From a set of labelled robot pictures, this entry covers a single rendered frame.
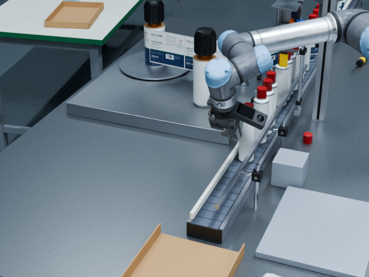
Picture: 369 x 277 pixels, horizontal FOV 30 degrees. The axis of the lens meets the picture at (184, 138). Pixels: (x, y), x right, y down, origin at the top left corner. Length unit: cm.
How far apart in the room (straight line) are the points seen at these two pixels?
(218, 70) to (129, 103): 85
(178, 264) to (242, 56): 60
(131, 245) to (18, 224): 36
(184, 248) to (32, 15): 226
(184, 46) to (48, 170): 82
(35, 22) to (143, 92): 123
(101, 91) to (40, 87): 224
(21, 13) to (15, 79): 123
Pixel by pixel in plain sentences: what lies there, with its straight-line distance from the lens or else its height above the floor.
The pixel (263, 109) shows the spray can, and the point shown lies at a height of 102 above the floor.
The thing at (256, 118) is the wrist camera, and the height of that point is 112.
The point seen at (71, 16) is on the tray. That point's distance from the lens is 389.
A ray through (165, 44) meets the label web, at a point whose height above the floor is 101.
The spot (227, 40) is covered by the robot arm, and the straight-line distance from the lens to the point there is 204.
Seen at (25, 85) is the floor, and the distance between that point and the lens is 505.
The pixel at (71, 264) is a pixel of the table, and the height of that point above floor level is 83.
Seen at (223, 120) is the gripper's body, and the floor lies 111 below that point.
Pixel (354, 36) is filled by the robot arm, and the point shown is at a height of 133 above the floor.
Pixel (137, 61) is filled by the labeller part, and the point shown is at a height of 89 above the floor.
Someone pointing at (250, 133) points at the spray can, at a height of 99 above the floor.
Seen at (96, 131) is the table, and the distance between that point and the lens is 260.
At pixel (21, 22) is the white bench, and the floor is 80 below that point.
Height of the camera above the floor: 206
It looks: 29 degrees down
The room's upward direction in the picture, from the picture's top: straight up
